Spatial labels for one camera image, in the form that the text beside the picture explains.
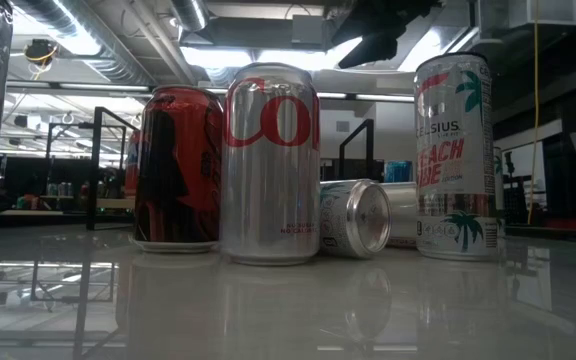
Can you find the silver ventilation duct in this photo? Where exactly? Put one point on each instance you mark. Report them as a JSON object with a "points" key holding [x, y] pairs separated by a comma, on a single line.
{"points": [[190, 15], [118, 65]]}

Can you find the wooden shelf with black legs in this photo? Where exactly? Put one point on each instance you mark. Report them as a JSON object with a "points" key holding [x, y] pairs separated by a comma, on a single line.
{"points": [[93, 175]]}

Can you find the red black Coca-Cola can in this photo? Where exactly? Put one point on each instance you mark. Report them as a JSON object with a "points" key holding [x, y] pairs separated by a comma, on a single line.
{"points": [[178, 170]]}

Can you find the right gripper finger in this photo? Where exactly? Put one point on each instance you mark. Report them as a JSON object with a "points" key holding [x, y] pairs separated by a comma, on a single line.
{"points": [[370, 47]]}

